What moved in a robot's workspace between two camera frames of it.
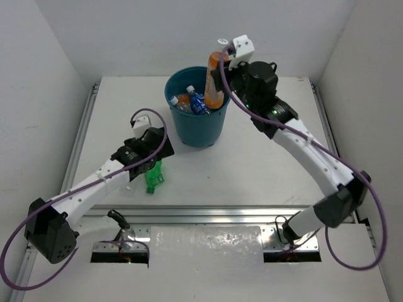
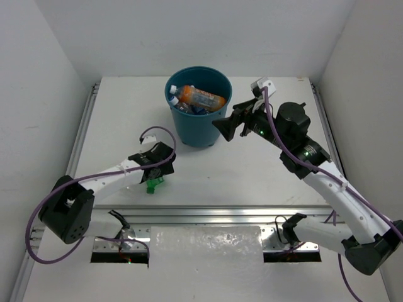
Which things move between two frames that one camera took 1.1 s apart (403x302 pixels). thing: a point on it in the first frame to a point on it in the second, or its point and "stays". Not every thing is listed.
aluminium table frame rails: (175, 214) stays
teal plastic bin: (200, 131) stays
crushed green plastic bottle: (153, 177) stays
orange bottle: (213, 99) to (196, 97)
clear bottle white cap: (184, 106) stays
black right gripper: (217, 75) to (228, 125)
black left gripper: (162, 150) to (162, 171)
